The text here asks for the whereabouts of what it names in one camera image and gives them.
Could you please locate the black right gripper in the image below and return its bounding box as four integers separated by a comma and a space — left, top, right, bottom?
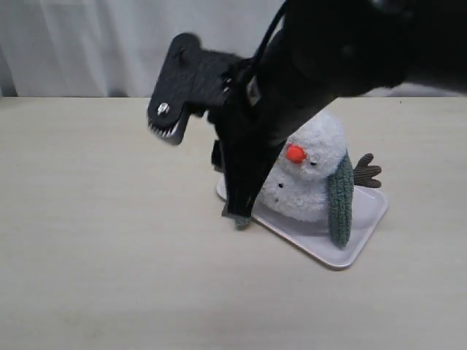
208, 83, 292, 219

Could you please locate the white snowman plush toy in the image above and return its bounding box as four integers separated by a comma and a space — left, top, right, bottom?
257, 111, 382, 222

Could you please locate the green fluffy scarf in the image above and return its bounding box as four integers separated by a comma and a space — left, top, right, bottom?
256, 149, 355, 222

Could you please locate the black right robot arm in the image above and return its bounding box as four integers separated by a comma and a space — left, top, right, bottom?
208, 1, 466, 219

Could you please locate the white plastic tray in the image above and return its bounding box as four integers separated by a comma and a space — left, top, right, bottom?
215, 178, 389, 271

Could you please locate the white backdrop curtain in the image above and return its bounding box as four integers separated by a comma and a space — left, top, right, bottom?
0, 0, 467, 98

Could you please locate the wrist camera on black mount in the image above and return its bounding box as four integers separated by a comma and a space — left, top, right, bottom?
147, 32, 244, 146

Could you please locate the black camera cable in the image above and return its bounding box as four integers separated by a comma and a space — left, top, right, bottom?
240, 0, 293, 88

